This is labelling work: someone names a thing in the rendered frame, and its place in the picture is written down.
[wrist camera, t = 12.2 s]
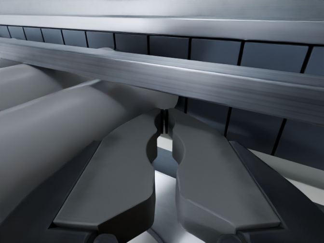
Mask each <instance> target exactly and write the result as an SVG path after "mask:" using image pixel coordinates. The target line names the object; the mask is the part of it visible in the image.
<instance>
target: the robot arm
mask: <svg viewBox="0 0 324 243"><path fill-rule="evenodd" d="M164 125H165V134H168V135H169V136H170V137H171V138H172V140H173V141H172V157H173V158H174V159H175V160H176V161H177V163H178V164H179V166H178V167H177V170H176V188H175V204H176V213H177V220H178V223H179V225H180V227H181V228H182V229H184V230H185V231H187V232H189V233H190V234H192V235H194V236H195V237H197V238H199V239H200V240H202V241H204V242H205V243H324V212H323V211H322V210H321V209H320V208H319V207H318V206H317V205H316V204H315V203H314V202H313V201H311V200H310V199H309V198H308V197H307V196H306V195H305V194H304V193H303V192H302V191H300V190H299V189H298V188H297V187H296V186H294V185H293V184H292V183H291V182H290V181H288V180H287V179H286V178H284V177H283V176H282V175H281V174H279V173H278V172H277V171H275V170H274V169H273V168H271V167H270V166H269V165H267V164H266V163H265V162H264V161H262V160H261V159H260V158H259V157H258V156H256V155H255V154H254V153H252V152H251V151H250V150H248V149H247V148H246V147H244V146H243V145H242V144H241V143H239V142H238V141H229V140H228V139H227V138H225V137H224V136H223V135H222V134H221V133H220V132H218V131H217V130H215V129H214V128H212V127H211V126H209V125H207V124H206V123H204V122H202V121H200V120H198V119H196V118H194V117H192V116H190V115H188V114H186V113H184V112H182V111H180V110H178V109H176V108H169V109H165V110H164V109H160V108H153V109H151V110H149V111H148V112H146V113H144V114H142V115H140V116H138V117H136V118H134V119H132V120H130V121H128V122H126V123H124V124H122V125H121V126H119V127H118V128H116V129H115V130H113V131H112V132H111V133H109V134H108V135H107V136H106V137H104V138H103V139H102V140H101V141H93V142H91V143H90V144H89V145H87V146H86V147H85V148H84V149H83V150H81V151H80V152H79V153H78V154H76V155H75V156H74V157H73V158H71V159H70V160H69V161H68V162H66V163H65V164H64V165H63V166H61V167H60V168H59V169H58V170H56V171H55V172H54V173H53V174H51V175H50V176H49V177H48V178H46V179H45V180H44V181H43V182H41V183H40V184H39V185H38V186H37V187H35V188H34V189H33V190H32V191H31V192H30V193H29V194H28V195H27V196H26V197H25V198H24V199H23V200H22V201H21V202H20V203H19V204H18V205H17V206H16V207H15V208H14V209H13V210H12V211H11V212H10V213H9V214H8V215H7V217H6V218H5V219H4V220H3V221H2V222H1V224H0V243H127V242H129V241H130V240H132V239H133V238H135V237H137V236H138V235H140V234H142V233H143V232H145V231H147V230H148V229H150V228H151V226H152V225H153V222H154V216H155V203H156V190H155V168H154V166H153V165H152V162H153V161H154V160H155V159H156V158H157V155H158V154H157V138H158V137H159V136H160V135H161V134H163V126H164Z"/></svg>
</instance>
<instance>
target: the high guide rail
mask: <svg viewBox="0 0 324 243"><path fill-rule="evenodd" d="M0 58H2V59H7V60H12V61H16V62H21V63H26V64H30V65H35V66H39V67H44V68H50V69H55V70H60V71H64V72H68V73H73V74H78V75H83V76H87V77H92V78H96V79H101V80H106V81H111V82H116V83H121V84H126V85H130V86H134V87H139V88H144V89H149V90H153V91H158V92H162V93H167V94H172V95H177V96H182V97H187V98H192V99H196V100H201V101H205V102H210V103H215V104H219V105H224V106H228V107H233V108H239V109H244V110H248V111H253V112H258V113H262V114H267V115H272V116H276V117H281V118H285V119H290V120H295V121H299V122H305V123H310V124H315V125H319V126H324V76H318V75H311V74H302V73H294V72H286V71H278V70H270V69H261V68H254V67H242V66H234V65H226V64H218V63H210V62H202V61H193V60H186V59H177V58H169V57H161V56H153V55H145V54H134V53H125V52H117V51H109V50H101V49H93V48H85V47H77V46H68V45H61V44H52V43H44V42H36V41H28V40H17V39H9V38H0Z"/></svg>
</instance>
